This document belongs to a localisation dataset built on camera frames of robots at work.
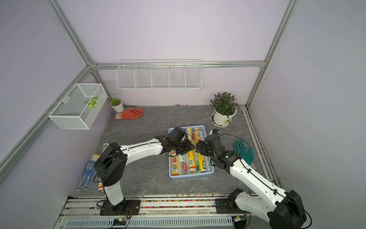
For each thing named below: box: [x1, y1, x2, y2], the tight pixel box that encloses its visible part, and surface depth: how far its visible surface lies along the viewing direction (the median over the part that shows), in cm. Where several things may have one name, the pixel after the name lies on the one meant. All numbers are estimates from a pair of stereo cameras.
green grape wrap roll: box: [178, 152, 188, 176], surface depth 86 cm
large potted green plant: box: [210, 92, 238, 128], surface depth 100 cm
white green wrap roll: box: [204, 156, 214, 172], surface depth 84 cm
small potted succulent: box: [109, 97, 124, 114], surface depth 114 cm
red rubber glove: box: [114, 107, 144, 120], surface depth 118 cm
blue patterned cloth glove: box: [77, 160, 97, 192], surface depth 87 cm
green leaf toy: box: [84, 95, 99, 110], surface depth 84 cm
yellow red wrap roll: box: [171, 149, 180, 176], surface depth 86 cm
